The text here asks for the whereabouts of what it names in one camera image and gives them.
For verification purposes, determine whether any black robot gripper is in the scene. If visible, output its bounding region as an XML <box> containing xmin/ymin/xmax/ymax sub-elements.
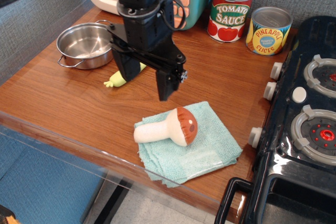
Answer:
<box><xmin>108</xmin><ymin>0</ymin><xmax>186</xmax><ymax>101</ymax></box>

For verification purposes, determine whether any black toy stove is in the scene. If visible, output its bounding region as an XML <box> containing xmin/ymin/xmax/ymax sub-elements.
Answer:
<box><xmin>215</xmin><ymin>16</ymin><xmax>335</xmax><ymax>223</ymax></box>

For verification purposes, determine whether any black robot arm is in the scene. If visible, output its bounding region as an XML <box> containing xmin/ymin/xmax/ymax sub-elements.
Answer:
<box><xmin>108</xmin><ymin>0</ymin><xmax>186</xmax><ymax>101</ymax></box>

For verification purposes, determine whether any tomato sauce can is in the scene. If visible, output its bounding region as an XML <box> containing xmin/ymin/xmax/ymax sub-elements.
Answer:
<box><xmin>207</xmin><ymin>0</ymin><xmax>253</xmax><ymax>42</ymax></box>

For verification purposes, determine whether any green toy vegetable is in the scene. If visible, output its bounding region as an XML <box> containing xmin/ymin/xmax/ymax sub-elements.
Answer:
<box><xmin>103</xmin><ymin>62</ymin><xmax>147</xmax><ymax>88</ymax></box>

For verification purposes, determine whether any small steel pot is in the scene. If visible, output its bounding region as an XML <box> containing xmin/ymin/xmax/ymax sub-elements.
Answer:
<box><xmin>56</xmin><ymin>20</ymin><xmax>113</xmax><ymax>70</ymax></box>

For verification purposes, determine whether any plush white brown mushroom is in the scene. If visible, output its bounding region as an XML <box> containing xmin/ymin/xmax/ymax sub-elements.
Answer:
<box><xmin>133</xmin><ymin>107</ymin><xmax>198</xmax><ymax>147</ymax></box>

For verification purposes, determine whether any pineapple slices can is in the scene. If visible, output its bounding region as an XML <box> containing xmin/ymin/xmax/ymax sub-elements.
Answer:
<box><xmin>246</xmin><ymin>7</ymin><xmax>293</xmax><ymax>56</ymax></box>

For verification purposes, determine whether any clear acrylic table guard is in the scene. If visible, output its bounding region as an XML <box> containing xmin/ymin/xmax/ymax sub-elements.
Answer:
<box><xmin>0</xmin><ymin>111</ymin><xmax>253</xmax><ymax>224</ymax></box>

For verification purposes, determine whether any light blue folded cloth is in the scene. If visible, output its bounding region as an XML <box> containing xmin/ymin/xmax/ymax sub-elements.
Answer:
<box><xmin>138</xmin><ymin>101</ymin><xmax>243</xmax><ymax>188</ymax></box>

